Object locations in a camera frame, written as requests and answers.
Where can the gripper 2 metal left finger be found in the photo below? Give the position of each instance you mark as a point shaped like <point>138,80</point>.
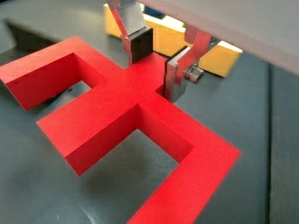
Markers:
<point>137,34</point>

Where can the gripper 2 metal right finger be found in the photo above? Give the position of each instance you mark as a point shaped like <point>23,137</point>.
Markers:
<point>181,67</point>

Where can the red interlocking puzzle block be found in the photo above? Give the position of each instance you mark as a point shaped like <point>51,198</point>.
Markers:
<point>122,103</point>

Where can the yellow wooden puzzle board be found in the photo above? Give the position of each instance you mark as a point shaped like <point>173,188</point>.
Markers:
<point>217,61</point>

